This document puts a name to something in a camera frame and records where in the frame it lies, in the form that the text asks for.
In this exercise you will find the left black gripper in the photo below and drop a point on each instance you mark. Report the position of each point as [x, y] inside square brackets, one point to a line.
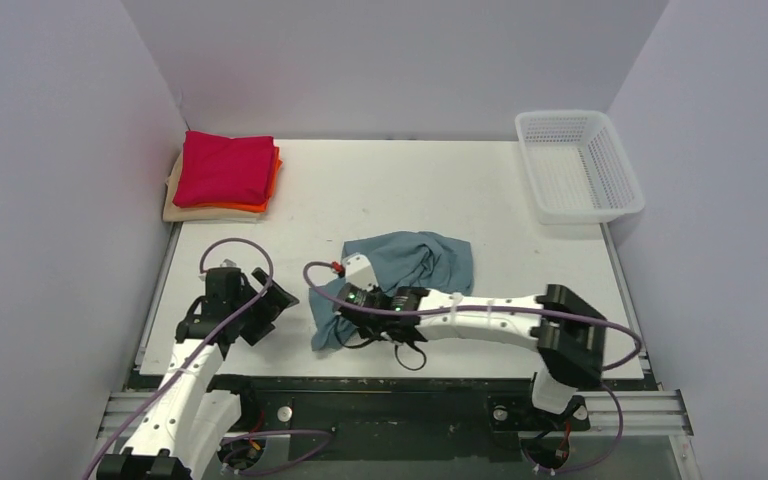
[268, 304]

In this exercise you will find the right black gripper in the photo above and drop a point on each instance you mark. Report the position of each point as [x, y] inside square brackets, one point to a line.
[352, 303]

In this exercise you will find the blue-grey t shirt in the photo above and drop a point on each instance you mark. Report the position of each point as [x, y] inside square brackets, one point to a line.
[399, 259]

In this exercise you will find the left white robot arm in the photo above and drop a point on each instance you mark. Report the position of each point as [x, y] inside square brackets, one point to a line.
[179, 430]

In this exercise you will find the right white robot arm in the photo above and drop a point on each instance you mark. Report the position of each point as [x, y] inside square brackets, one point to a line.
[555, 325]

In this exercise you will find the folded orange t shirt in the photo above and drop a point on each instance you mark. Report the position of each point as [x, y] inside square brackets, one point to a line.
[262, 207]

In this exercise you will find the folded beige t shirt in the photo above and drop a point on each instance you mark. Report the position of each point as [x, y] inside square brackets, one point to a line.
[172, 213]

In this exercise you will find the folded magenta t shirt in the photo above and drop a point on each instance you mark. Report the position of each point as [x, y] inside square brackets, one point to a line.
[224, 169]

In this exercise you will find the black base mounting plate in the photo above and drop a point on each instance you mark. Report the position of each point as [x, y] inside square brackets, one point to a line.
[385, 419]

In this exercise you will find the white plastic basket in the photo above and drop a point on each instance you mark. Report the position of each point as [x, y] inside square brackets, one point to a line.
[577, 168]

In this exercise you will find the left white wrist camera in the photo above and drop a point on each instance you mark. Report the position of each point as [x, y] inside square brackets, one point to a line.
[229, 264]

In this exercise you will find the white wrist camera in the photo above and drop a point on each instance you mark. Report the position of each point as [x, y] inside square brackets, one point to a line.
[356, 269]
[229, 264]

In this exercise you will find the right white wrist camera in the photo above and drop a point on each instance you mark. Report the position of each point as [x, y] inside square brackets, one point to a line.
[356, 269]

